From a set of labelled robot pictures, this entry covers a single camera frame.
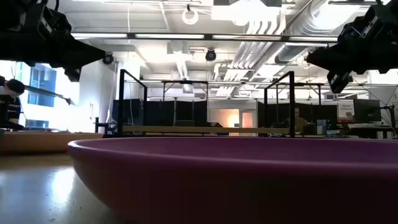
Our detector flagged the purple round plate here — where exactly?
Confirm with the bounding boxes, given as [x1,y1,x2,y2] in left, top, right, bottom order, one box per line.
[67,136,398,224]

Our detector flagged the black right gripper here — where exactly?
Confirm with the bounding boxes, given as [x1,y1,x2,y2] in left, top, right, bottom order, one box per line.
[306,0,398,75]

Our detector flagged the white ring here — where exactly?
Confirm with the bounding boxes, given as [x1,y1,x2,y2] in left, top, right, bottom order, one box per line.
[181,7,200,26]

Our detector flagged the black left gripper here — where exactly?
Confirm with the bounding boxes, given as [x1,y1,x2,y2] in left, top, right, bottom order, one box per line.
[0,0,106,68]

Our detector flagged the grey ribbed ventilation duct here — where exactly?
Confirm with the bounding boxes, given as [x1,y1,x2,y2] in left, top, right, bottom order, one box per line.
[275,43,329,65]

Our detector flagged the black metal dish rack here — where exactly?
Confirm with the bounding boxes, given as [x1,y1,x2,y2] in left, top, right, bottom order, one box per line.
[116,68,296,138]

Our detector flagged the person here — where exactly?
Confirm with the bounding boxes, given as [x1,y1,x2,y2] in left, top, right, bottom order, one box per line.
[285,107,309,134]
[0,75,26,131]

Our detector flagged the black computer monitor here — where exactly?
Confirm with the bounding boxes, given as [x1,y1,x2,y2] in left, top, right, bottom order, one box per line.
[353,98,382,123]

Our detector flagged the black partition panel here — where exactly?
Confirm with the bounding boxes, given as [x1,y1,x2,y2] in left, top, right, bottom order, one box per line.
[111,99,208,128]

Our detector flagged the white printed sign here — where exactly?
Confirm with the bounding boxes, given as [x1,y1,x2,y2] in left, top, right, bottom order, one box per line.
[337,101,354,121]

